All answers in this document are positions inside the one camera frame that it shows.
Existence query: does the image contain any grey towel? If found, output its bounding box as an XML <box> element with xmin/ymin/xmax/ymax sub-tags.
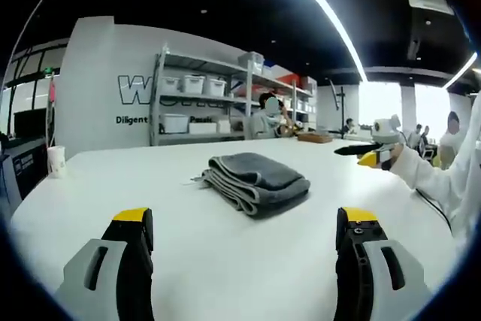
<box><xmin>201</xmin><ymin>152</ymin><xmax>312</xmax><ymax>220</ymax></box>

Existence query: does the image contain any person's right hand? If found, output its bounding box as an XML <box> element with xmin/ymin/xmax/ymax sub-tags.
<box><xmin>381</xmin><ymin>144</ymin><xmax>407</xmax><ymax>171</ymax></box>

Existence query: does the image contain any black floor stand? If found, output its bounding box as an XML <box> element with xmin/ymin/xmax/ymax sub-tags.
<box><xmin>328</xmin><ymin>79</ymin><xmax>347</xmax><ymax>138</ymax></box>

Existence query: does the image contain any brown wooden tray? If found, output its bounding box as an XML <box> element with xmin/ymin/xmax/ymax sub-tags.
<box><xmin>297</xmin><ymin>132</ymin><xmax>334</xmax><ymax>144</ymax></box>

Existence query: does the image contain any short ceiling light strip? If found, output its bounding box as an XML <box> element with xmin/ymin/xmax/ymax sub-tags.
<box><xmin>446</xmin><ymin>51</ymin><xmax>479</xmax><ymax>89</ymax></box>

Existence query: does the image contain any white paper cup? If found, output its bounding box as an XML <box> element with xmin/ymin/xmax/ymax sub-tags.
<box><xmin>46</xmin><ymin>145</ymin><xmax>67</xmax><ymax>180</ymax></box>

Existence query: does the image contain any black cabinet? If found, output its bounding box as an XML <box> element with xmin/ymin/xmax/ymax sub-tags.
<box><xmin>0</xmin><ymin>135</ymin><xmax>50</xmax><ymax>204</ymax></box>

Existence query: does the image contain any long ceiling light strip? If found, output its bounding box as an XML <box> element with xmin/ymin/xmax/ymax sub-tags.
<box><xmin>273</xmin><ymin>0</ymin><xmax>368</xmax><ymax>82</ymax></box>

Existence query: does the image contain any grey metal shelving rack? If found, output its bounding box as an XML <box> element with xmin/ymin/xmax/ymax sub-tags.
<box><xmin>149</xmin><ymin>44</ymin><xmax>319</xmax><ymax>147</ymax></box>

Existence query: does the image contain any group of white storage bins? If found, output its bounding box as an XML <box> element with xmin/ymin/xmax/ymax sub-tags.
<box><xmin>159</xmin><ymin>51</ymin><xmax>315</xmax><ymax>136</ymax></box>

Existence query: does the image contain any black cable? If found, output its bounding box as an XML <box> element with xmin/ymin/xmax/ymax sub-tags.
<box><xmin>414</xmin><ymin>188</ymin><xmax>454</xmax><ymax>232</ymax></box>

